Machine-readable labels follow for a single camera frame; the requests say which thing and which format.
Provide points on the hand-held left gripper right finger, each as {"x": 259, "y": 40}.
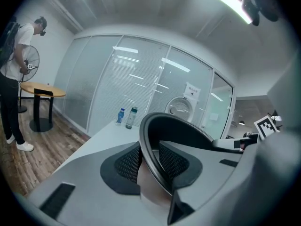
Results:
{"x": 207, "y": 173}

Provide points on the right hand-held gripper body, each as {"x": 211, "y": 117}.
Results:
{"x": 265, "y": 127}

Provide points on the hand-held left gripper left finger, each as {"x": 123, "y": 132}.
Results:
{"x": 89, "y": 185}

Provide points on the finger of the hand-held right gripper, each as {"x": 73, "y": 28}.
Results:
{"x": 225, "y": 145}

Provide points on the dark blue rice cooker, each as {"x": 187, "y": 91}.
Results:
{"x": 179, "y": 107}

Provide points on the black pot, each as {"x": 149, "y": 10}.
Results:
{"x": 150, "y": 126}

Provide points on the frosted glass door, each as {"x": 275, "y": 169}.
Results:
{"x": 219, "y": 107}

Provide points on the white paper notice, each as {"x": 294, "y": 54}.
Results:
{"x": 191, "y": 91}

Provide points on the blue water bottle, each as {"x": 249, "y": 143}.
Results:
{"x": 120, "y": 118}

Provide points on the clear bottle with dark cap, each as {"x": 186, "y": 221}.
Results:
{"x": 131, "y": 119}

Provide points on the black ceiling-mounted device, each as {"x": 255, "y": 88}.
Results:
{"x": 261, "y": 3}

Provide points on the black standing fan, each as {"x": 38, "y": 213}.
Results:
{"x": 34, "y": 58}

